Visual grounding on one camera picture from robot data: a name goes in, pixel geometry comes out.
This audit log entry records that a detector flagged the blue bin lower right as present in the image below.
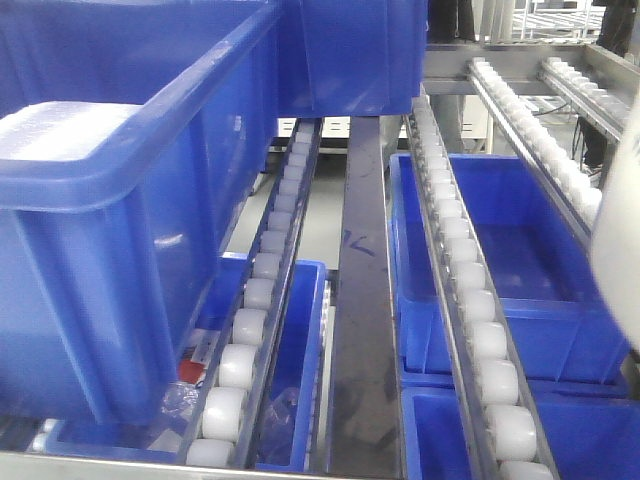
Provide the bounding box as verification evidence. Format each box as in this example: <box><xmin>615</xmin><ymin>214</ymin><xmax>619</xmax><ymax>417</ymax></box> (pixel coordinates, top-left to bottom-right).
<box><xmin>390</xmin><ymin>154</ymin><xmax>629</xmax><ymax>396</ymax></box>

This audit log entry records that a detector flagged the steel centre beam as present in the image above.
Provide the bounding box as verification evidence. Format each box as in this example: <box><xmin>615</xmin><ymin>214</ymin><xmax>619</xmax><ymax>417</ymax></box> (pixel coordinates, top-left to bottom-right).
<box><xmin>326</xmin><ymin>116</ymin><xmax>404</xmax><ymax>479</ymax></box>

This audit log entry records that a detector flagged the white roller track far right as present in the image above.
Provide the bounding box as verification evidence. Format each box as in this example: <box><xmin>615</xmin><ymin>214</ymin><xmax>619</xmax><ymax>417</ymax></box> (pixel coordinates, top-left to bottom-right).
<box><xmin>540</xmin><ymin>57</ymin><xmax>631</xmax><ymax>142</ymax></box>

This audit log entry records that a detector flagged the blue bin bottom right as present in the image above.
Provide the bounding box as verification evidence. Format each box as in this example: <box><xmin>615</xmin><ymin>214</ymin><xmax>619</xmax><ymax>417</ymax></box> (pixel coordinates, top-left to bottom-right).
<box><xmin>402</xmin><ymin>387</ymin><xmax>639</xmax><ymax>479</ymax></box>

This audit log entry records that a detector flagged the blue bin front left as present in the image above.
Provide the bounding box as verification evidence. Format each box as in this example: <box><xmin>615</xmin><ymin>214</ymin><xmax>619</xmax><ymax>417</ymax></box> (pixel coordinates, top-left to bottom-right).
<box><xmin>1</xmin><ymin>1</ymin><xmax>283</xmax><ymax>424</ymax></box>

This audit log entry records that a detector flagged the white roller track middle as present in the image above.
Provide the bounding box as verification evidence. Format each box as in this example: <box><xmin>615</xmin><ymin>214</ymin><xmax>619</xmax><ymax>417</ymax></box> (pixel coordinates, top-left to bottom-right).
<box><xmin>405</xmin><ymin>95</ymin><xmax>559</xmax><ymax>479</ymax></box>

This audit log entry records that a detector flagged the blue bin upper middle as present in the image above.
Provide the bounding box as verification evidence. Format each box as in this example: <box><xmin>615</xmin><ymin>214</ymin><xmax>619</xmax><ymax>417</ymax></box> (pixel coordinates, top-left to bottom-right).
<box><xmin>277</xmin><ymin>1</ymin><xmax>427</xmax><ymax>118</ymax></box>

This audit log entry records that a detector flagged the blue bin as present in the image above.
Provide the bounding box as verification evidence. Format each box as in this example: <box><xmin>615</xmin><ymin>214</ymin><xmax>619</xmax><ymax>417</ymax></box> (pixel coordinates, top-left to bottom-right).
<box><xmin>277</xmin><ymin>1</ymin><xmax>427</xmax><ymax>118</ymax></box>
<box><xmin>390</xmin><ymin>154</ymin><xmax>629</xmax><ymax>396</ymax></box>
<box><xmin>44</xmin><ymin>260</ymin><xmax>326</xmax><ymax>472</ymax></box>
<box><xmin>1</xmin><ymin>1</ymin><xmax>283</xmax><ymax>424</ymax></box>
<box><xmin>402</xmin><ymin>387</ymin><xmax>639</xmax><ymax>479</ymax></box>

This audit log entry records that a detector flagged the white roller track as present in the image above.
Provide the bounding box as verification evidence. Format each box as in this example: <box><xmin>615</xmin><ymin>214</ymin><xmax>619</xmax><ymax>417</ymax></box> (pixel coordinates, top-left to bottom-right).
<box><xmin>176</xmin><ymin>118</ymin><xmax>323</xmax><ymax>468</ymax></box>
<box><xmin>468</xmin><ymin>57</ymin><xmax>602</xmax><ymax>249</ymax></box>
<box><xmin>540</xmin><ymin>57</ymin><xmax>631</xmax><ymax>142</ymax></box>
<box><xmin>405</xmin><ymin>95</ymin><xmax>559</xmax><ymax>479</ymax></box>

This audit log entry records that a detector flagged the white roller track left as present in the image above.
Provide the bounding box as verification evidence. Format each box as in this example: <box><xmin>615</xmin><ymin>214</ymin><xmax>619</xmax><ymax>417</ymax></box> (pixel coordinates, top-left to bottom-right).
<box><xmin>176</xmin><ymin>118</ymin><xmax>323</xmax><ymax>468</ymax></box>

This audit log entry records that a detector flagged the blue bin lower left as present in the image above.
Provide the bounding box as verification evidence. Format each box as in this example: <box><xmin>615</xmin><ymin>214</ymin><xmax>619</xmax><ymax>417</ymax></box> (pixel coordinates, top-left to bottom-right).
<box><xmin>44</xmin><ymin>260</ymin><xmax>326</xmax><ymax>472</ymax></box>

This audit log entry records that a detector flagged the white round bin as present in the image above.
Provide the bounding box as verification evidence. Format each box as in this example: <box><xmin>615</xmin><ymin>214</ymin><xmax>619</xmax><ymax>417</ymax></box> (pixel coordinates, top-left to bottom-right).
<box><xmin>590</xmin><ymin>102</ymin><xmax>639</xmax><ymax>350</ymax></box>

